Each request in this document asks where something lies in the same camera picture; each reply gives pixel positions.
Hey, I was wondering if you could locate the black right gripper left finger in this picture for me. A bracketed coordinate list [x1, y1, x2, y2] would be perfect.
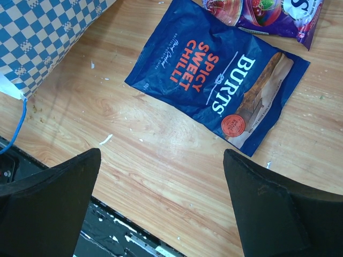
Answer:
[1, 148, 101, 256]

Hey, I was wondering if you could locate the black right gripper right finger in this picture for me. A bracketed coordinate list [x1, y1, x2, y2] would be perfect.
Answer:
[223, 149, 342, 256]

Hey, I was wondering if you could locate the blue Burts chips bag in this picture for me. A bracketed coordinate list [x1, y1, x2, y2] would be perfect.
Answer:
[125, 1, 309, 156]

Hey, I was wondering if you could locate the blue checkered paper bag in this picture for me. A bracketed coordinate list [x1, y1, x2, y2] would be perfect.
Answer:
[0, 0, 117, 155]

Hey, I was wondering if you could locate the purple snack packet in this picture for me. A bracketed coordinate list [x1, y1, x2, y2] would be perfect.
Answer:
[202, 0, 324, 50]

